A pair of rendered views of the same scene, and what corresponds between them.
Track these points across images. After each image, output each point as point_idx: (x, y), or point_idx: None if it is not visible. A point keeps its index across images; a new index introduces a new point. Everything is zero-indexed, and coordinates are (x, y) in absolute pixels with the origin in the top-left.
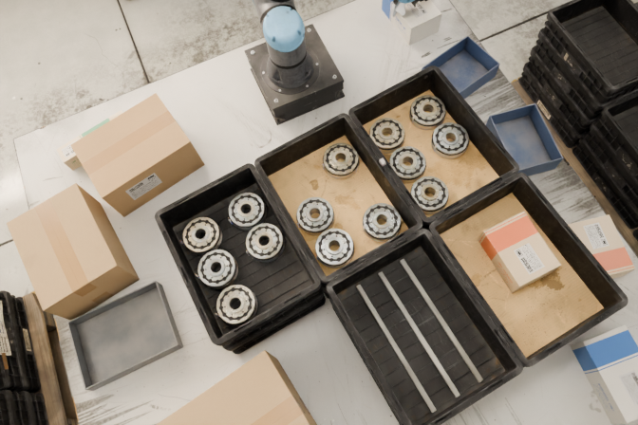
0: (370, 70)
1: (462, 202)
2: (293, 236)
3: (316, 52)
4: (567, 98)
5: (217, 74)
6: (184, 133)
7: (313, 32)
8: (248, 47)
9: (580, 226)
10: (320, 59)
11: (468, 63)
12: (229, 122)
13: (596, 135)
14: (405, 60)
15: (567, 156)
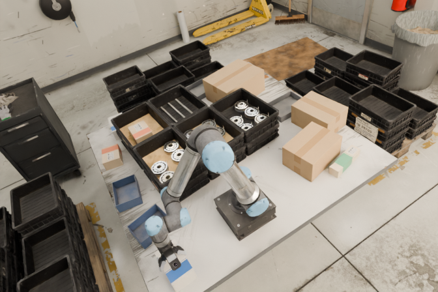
0: (202, 227)
1: (157, 134)
2: (221, 114)
3: (231, 212)
4: (88, 287)
5: (296, 211)
6: (287, 150)
7: (235, 224)
8: (283, 232)
9: (115, 158)
10: (228, 208)
11: (144, 238)
12: (277, 185)
13: (82, 263)
14: (180, 236)
15: (100, 280)
